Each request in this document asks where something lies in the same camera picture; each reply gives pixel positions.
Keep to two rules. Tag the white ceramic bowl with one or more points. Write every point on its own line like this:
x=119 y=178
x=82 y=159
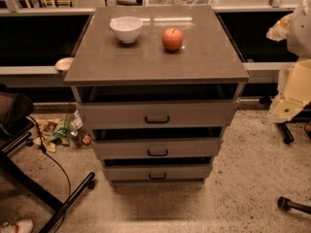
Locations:
x=126 y=29

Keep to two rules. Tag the clear plastic bottle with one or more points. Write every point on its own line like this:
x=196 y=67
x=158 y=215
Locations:
x=76 y=125

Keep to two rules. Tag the grey drawer cabinet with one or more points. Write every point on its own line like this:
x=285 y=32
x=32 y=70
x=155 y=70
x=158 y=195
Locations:
x=205 y=68

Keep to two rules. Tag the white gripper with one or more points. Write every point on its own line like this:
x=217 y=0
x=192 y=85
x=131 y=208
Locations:
x=300 y=33

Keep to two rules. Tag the grey bottom drawer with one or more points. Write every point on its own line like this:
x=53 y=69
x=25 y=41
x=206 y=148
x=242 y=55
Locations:
x=157 y=173

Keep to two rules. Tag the white sneaker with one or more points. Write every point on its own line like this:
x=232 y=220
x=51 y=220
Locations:
x=21 y=226

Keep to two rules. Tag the red apple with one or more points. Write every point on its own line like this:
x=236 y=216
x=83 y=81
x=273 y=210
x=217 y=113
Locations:
x=172 y=38

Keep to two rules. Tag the black office chair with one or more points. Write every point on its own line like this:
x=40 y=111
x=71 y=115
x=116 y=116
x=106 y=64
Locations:
x=15 y=132

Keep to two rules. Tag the snack packets pile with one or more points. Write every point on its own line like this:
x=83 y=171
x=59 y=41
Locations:
x=47 y=126

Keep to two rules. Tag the small round tan dish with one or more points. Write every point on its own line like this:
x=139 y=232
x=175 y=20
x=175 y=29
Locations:
x=64 y=64

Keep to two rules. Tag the grey top drawer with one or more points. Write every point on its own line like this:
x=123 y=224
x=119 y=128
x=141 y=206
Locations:
x=156 y=115

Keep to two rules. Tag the grey drawer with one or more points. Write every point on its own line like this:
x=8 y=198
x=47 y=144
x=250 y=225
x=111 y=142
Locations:
x=158 y=148
x=156 y=115
x=157 y=173

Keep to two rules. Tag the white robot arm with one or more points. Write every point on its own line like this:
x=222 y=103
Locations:
x=299 y=41

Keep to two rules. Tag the black stand leg right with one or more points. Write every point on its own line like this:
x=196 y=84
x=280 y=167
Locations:
x=288 y=136

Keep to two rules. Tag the black chair caster right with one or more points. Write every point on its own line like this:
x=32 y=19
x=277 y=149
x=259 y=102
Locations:
x=286 y=205

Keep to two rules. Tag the green snack bag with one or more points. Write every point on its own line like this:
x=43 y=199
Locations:
x=61 y=132

